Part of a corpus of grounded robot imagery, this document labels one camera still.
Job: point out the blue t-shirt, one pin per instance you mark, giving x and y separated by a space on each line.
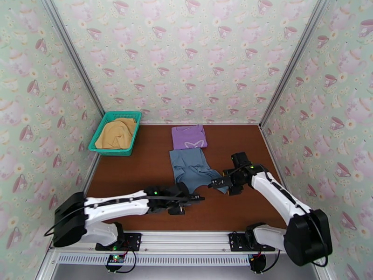
189 168

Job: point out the purple printed t-shirt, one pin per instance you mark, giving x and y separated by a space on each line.
189 137

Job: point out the tan t-shirt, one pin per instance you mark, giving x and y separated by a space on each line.
116 136

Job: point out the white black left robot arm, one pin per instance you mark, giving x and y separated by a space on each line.
116 204

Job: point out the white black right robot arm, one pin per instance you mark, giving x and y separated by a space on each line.
279 194

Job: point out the teal plastic laundry basket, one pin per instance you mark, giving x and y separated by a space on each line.
100 152

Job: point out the small circuit board with leds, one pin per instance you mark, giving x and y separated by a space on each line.
116 260

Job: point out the black round controller unit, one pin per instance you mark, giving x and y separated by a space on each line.
258 263

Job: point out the aluminium mounting rail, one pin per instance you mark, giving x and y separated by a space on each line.
186 239

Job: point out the aluminium table side rail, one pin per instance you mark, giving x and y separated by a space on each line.
279 159
90 177

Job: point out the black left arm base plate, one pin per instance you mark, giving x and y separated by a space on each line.
134 239

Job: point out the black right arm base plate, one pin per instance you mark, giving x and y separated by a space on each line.
237 242

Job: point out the aluminium frame post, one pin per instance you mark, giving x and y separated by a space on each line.
294 60
73 54

